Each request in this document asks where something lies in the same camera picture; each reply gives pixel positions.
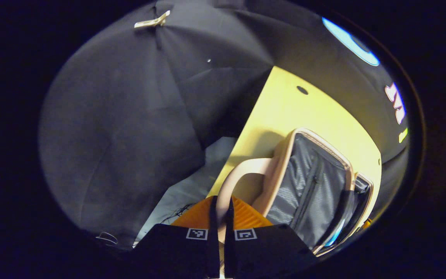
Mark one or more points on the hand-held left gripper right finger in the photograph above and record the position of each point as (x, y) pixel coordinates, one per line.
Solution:
(229, 252)

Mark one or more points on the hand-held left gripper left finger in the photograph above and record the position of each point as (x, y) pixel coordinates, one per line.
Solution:
(214, 252)

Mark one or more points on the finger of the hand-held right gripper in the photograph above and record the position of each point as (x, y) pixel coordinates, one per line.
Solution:
(366, 224)

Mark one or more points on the white cloth clip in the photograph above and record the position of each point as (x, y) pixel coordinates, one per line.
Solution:
(151, 20)

